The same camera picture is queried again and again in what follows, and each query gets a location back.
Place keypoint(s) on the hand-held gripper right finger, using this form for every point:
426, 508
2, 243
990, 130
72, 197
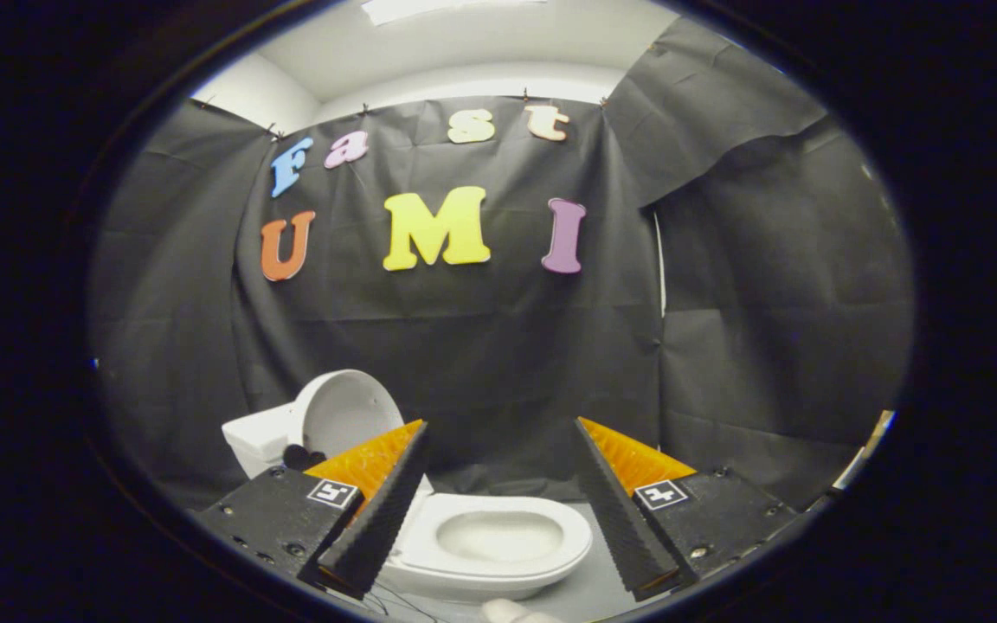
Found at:
618, 519

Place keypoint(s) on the white toilet tank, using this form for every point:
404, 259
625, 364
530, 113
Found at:
260, 437

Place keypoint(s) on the white toilet bowl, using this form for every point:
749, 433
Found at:
498, 536

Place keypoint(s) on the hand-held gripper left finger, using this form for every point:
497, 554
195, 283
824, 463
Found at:
382, 519

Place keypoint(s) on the white toilet lid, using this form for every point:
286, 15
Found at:
347, 415

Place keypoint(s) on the black backdrop cloth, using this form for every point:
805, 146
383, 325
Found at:
507, 346

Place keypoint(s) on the cardboard box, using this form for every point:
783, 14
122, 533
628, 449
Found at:
869, 446

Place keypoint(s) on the white toilet seat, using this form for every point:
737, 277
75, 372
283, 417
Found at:
572, 541

